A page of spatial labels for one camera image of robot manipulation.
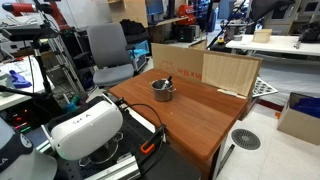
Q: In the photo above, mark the black white marker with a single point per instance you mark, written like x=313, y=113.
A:
x=167, y=81

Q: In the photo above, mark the red robot arm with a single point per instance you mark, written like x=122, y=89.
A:
x=20, y=7

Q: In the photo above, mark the grey white robot base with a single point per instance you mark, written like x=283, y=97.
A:
x=30, y=166

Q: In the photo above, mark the small steel pot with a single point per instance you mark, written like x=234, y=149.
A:
x=162, y=95

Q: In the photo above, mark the large printed cardboard sheet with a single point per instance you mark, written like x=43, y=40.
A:
x=176, y=63

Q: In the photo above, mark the grey instrument teal screen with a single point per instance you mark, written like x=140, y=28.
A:
x=140, y=55

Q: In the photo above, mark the grey office chair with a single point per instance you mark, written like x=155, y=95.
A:
x=108, y=50

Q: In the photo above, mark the white tape strip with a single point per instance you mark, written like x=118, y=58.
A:
x=230, y=93

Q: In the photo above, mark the black backpack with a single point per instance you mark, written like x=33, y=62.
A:
x=131, y=26

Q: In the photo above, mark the light wood panel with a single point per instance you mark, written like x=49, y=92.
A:
x=230, y=73

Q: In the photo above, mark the black optical breadboard platform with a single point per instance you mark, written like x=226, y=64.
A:
x=173, y=166

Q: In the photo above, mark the orange machine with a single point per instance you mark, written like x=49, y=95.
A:
x=185, y=13

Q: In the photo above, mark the white VR headset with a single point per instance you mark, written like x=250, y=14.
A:
x=86, y=130

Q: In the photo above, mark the tall plain cardboard sheet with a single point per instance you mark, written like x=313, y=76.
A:
x=128, y=11

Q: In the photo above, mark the black light stand pole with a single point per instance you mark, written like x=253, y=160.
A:
x=226, y=25

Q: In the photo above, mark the round floor drain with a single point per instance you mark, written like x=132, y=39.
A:
x=246, y=139

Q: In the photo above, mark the white perforated panel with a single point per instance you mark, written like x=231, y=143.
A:
x=263, y=88

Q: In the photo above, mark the small wooden box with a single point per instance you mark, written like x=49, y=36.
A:
x=262, y=35

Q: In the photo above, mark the long white table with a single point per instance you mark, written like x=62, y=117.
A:
x=283, y=44

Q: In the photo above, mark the black softbox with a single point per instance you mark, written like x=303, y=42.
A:
x=270, y=8

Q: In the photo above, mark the blue glove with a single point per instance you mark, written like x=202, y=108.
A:
x=19, y=80

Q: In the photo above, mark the black computer tower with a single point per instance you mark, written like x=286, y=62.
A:
x=21, y=118

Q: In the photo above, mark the open cardboard box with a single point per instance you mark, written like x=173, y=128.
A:
x=296, y=128

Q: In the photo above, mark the white side table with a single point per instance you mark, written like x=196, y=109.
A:
x=13, y=96

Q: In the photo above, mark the blue fabric bundle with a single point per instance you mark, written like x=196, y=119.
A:
x=308, y=106

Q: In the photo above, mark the black equipment pile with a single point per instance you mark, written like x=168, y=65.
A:
x=310, y=35

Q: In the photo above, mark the aluminium extrusion rail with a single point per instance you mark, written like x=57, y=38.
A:
x=116, y=170

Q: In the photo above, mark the grey metal table frame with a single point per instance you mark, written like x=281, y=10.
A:
x=226, y=156

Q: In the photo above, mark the black camera stand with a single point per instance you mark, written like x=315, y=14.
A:
x=41, y=66

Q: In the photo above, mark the black stereo camera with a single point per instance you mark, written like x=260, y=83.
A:
x=26, y=32

